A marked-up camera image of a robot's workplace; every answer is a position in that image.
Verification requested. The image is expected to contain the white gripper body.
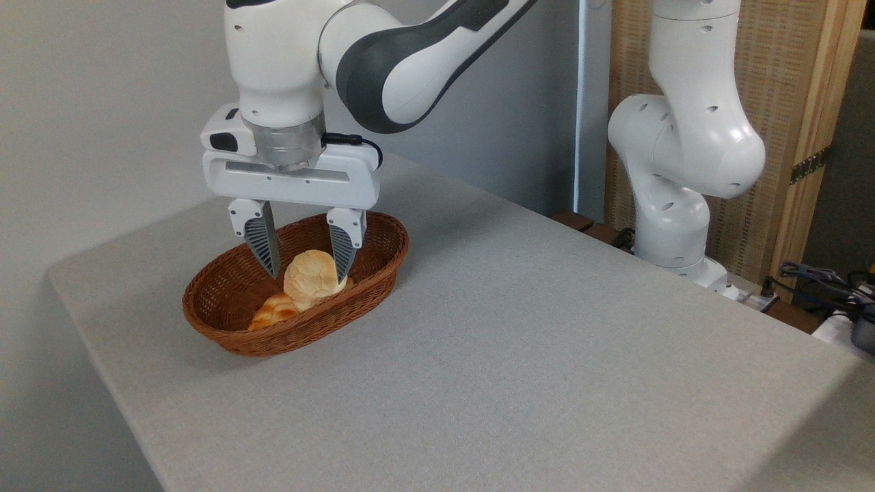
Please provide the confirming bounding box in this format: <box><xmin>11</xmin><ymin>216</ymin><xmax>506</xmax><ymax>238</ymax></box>
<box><xmin>202</xmin><ymin>146</ymin><xmax>382</xmax><ymax>211</ymax></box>

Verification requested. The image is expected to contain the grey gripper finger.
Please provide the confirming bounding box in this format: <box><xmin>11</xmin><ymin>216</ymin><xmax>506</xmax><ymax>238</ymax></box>
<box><xmin>228</xmin><ymin>198</ymin><xmax>283</xmax><ymax>279</ymax></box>
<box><xmin>326</xmin><ymin>207</ymin><xmax>368</xmax><ymax>284</ymax></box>

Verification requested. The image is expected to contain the round pale bread roll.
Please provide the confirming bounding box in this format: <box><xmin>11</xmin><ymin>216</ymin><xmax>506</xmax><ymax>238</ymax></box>
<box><xmin>283</xmin><ymin>249</ymin><xmax>355</xmax><ymax>313</ymax></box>

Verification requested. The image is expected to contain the golden braided bread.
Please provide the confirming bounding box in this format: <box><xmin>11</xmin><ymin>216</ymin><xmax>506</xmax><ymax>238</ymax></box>
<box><xmin>247</xmin><ymin>292</ymin><xmax>301</xmax><ymax>332</ymax></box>

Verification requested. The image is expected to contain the brown wicker basket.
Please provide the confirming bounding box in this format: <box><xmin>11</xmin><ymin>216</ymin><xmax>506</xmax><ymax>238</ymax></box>
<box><xmin>182</xmin><ymin>210</ymin><xmax>409</xmax><ymax>357</ymax></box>

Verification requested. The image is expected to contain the white vertical pole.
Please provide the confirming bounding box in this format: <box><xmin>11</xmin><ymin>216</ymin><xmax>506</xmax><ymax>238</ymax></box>
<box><xmin>574</xmin><ymin>0</ymin><xmax>590</xmax><ymax>214</ymax></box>

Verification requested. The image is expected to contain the wooden woven folding screen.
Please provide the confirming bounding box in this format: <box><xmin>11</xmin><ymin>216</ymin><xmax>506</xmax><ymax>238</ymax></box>
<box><xmin>605</xmin><ymin>0</ymin><xmax>869</xmax><ymax>301</ymax></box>

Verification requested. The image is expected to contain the metal screen hinge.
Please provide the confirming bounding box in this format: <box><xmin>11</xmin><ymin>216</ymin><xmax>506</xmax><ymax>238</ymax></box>
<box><xmin>790</xmin><ymin>146</ymin><xmax>832</xmax><ymax>186</ymax></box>

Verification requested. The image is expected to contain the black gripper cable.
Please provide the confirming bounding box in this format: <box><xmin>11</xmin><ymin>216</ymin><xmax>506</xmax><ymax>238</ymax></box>
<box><xmin>321</xmin><ymin>132</ymin><xmax>384</xmax><ymax>168</ymax></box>

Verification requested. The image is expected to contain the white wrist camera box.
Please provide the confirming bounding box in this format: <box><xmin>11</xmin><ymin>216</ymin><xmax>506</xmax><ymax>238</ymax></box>
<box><xmin>200</xmin><ymin>104</ymin><xmax>258</xmax><ymax>155</ymax></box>

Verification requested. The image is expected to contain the blue grey cable bundle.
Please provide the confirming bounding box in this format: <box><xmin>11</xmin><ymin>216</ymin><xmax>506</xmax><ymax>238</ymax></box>
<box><xmin>778</xmin><ymin>261</ymin><xmax>875</xmax><ymax>316</ymax></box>

